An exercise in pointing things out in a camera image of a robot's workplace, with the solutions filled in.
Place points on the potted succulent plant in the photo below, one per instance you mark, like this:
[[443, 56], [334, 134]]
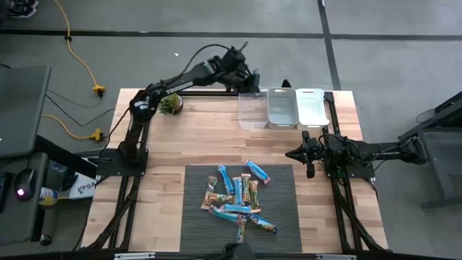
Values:
[[170, 104]]

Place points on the green chewy granola bar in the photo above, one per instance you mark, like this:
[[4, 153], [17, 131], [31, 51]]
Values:
[[246, 187], [254, 195], [216, 198], [212, 185]]

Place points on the person's shoe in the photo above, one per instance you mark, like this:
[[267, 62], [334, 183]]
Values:
[[23, 11]]

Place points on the silver metal bracket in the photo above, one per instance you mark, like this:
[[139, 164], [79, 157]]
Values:
[[133, 256], [335, 257]]

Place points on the black computer mouse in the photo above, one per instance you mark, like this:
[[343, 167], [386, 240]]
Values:
[[27, 180]]

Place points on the middle clear plastic bin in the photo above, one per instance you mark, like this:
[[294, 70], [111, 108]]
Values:
[[282, 108]]

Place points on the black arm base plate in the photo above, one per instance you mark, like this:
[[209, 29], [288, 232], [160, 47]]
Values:
[[108, 166], [364, 173]]

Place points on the grey woven placemat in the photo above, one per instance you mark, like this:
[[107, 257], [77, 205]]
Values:
[[195, 231]]

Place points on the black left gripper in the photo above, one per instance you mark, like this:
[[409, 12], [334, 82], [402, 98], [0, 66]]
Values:
[[238, 77]]

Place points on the white plastic bin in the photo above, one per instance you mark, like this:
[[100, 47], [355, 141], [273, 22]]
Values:
[[311, 108]]

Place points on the grey desk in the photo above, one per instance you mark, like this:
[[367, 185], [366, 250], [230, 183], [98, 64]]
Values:
[[18, 224]]

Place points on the plastic bottle yellow label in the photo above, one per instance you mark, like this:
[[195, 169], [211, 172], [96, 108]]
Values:
[[47, 196]]

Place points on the white printed box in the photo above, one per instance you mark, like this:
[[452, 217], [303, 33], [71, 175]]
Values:
[[84, 187]]

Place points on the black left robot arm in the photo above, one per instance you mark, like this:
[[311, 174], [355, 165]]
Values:
[[180, 81]]

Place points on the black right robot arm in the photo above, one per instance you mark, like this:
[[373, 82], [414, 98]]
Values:
[[382, 151]]

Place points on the dark grey monitor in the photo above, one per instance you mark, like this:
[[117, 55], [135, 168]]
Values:
[[21, 108]]

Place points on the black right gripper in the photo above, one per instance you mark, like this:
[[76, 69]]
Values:
[[311, 153]]

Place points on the black chair caster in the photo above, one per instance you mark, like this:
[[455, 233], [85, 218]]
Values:
[[45, 240]]

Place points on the clear plastic bin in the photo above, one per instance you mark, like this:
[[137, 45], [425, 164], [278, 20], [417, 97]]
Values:
[[282, 108], [252, 115]]

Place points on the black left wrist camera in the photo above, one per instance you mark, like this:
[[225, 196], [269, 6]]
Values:
[[234, 57]]

